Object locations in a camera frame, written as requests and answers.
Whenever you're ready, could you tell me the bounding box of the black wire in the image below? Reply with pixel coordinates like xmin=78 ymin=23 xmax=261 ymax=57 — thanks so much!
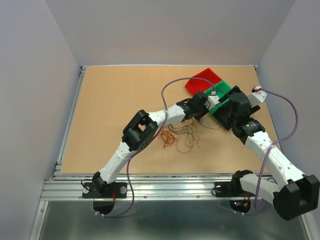
xmin=167 ymin=119 xmax=198 ymax=141

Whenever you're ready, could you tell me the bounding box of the orange wire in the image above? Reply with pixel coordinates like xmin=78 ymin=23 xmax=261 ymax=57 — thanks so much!
xmin=156 ymin=119 xmax=201 ymax=154

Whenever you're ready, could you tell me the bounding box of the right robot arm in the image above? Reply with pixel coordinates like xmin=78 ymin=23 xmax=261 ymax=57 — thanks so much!
xmin=223 ymin=86 xmax=320 ymax=221

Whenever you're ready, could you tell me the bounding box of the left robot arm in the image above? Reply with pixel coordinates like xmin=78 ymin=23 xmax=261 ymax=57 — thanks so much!
xmin=81 ymin=91 xmax=219 ymax=198

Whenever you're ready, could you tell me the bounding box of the black plastic bin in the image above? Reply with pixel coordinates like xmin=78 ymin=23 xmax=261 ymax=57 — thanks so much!
xmin=213 ymin=93 xmax=251 ymax=131

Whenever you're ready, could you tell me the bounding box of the green plastic bin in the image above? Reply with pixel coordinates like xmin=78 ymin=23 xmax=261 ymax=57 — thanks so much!
xmin=210 ymin=80 xmax=232 ymax=115

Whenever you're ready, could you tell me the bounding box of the red plastic bin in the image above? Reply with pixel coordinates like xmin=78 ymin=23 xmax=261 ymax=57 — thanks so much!
xmin=184 ymin=68 xmax=222 ymax=95

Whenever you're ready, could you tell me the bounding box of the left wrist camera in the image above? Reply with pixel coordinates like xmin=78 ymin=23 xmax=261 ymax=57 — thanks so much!
xmin=206 ymin=90 xmax=221 ymax=111

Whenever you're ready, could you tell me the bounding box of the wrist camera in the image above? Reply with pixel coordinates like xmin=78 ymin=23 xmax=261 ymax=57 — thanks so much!
xmin=247 ymin=86 xmax=267 ymax=108
xmin=206 ymin=90 xmax=221 ymax=111

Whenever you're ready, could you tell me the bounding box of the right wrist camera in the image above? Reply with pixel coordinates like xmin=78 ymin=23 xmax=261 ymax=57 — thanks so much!
xmin=247 ymin=86 xmax=267 ymax=108

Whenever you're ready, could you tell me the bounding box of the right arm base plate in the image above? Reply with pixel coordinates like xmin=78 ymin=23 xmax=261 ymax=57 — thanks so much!
xmin=211 ymin=181 xmax=248 ymax=198

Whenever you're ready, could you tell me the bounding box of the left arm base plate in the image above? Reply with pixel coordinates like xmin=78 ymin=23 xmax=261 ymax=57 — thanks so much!
xmin=81 ymin=182 xmax=128 ymax=200

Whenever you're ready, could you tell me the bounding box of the aluminium rail frame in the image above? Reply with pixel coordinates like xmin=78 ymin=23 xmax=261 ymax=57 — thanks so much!
xmin=27 ymin=65 xmax=316 ymax=240

